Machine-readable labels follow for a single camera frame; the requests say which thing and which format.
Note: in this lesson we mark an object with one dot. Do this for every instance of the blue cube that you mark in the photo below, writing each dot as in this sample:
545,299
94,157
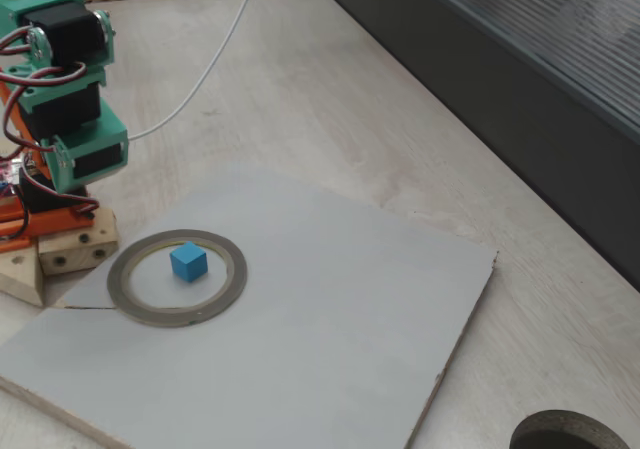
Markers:
187,264

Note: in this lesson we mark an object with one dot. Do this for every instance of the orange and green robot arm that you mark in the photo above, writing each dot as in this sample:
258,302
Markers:
55,34

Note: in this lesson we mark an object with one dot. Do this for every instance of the wooden base block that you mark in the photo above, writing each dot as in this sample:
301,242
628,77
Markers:
75,254

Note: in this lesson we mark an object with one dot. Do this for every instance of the pale wooden wedge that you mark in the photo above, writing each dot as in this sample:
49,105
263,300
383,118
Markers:
22,274

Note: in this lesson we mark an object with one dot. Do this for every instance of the grey chipboard panel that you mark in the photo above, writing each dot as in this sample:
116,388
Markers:
300,344

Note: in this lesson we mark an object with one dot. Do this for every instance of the ribbed translucent desk partition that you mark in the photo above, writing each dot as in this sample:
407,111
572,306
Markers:
500,69

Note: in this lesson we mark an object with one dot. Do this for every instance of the orange circuit board mount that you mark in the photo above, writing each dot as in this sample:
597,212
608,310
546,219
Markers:
7,214

